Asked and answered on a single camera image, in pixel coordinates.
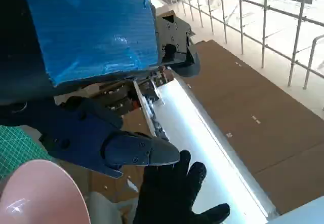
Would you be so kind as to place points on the white board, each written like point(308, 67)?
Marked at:
point(303, 216)

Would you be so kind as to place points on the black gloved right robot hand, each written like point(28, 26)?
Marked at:
point(164, 196)

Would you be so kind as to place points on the pink bowl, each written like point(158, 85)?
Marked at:
point(38, 196)

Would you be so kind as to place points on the white metal grid fence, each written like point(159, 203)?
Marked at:
point(264, 45)

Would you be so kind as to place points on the green cutting mat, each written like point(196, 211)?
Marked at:
point(15, 145)

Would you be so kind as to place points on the silver table edge rail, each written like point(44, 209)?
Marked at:
point(182, 112)

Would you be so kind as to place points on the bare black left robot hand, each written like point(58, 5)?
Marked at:
point(88, 31)

